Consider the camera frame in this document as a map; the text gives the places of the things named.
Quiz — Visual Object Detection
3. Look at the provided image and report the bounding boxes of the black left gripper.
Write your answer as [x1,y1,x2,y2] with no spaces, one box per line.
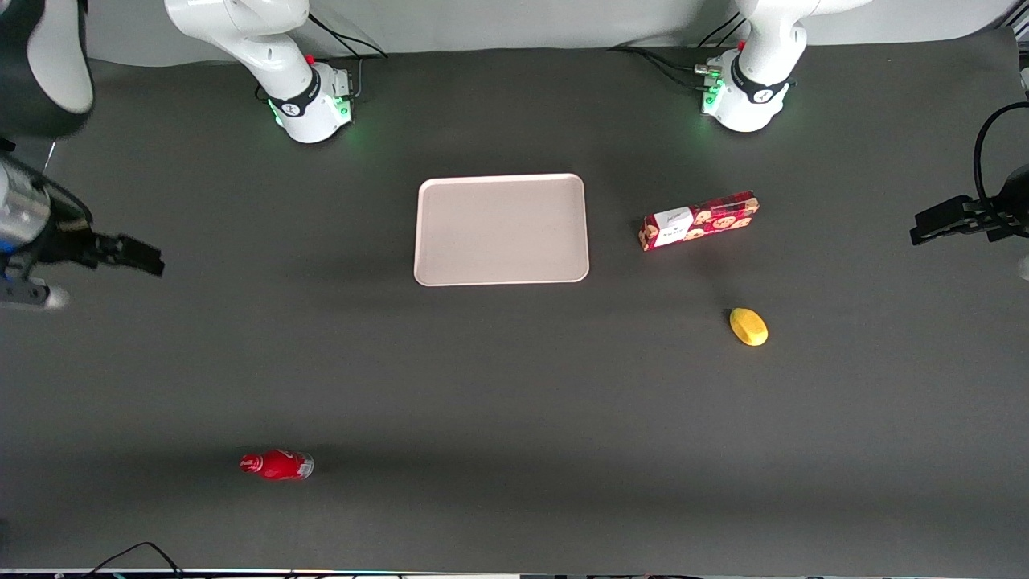
[909,164,1029,247]

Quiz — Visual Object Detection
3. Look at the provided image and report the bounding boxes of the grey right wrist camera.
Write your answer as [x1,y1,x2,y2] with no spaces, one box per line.
[0,273,70,311]

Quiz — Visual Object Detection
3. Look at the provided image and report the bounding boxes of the black right arm base cable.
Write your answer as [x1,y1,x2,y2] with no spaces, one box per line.
[307,13,389,101]

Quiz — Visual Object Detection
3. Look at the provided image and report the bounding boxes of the red cookie box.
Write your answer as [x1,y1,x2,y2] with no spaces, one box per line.
[638,190,760,253]

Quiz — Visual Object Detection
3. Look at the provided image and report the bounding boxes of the pale pink rectangular tray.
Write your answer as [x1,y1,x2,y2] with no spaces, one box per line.
[413,173,590,287]

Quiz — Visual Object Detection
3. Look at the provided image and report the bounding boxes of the black left arm base cables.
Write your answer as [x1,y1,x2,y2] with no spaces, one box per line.
[608,11,744,91]

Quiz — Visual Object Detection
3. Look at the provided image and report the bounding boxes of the black cable at table edge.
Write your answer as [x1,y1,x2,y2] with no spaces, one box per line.
[80,541,187,579]

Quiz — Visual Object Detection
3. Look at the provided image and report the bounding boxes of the red coke bottle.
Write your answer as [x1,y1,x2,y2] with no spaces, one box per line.
[239,449,315,483]

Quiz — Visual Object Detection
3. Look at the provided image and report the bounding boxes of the black looped gripper cable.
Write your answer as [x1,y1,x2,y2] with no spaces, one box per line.
[973,101,1029,203]

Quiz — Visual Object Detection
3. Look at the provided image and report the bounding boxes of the yellow lemon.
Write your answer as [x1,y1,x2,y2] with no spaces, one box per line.
[728,307,769,347]

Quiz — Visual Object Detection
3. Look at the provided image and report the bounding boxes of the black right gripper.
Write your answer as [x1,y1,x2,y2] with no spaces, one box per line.
[32,183,166,279]

